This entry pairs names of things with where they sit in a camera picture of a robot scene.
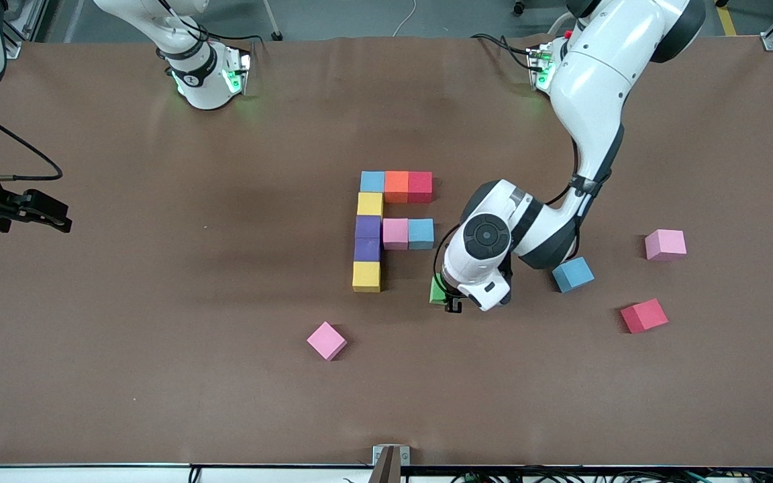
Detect green foam cube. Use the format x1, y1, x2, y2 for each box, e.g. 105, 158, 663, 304
429, 274, 453, 306

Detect pink foam cube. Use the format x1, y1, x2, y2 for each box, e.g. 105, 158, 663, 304
382, 218, 409, 251
306, 321, 348, 362
644, 229, 688, 262

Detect red foam cube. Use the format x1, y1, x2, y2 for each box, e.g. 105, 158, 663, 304
407, 171, 434, 204
620, 298, 670, 335

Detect orange foam cube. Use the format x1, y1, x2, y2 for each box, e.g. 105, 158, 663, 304
384, 170, 409, 204

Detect brown table cover mat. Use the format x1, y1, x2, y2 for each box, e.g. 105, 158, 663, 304
0, 37, 773, 468

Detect metal table edge bracket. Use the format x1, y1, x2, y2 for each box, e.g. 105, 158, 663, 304
370, 445, 411, 483

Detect black arm base cables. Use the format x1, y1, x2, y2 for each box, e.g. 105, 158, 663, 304
470, 32, 536, 71

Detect white floor cable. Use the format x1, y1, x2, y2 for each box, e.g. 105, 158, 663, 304
393, 0, 418, 38

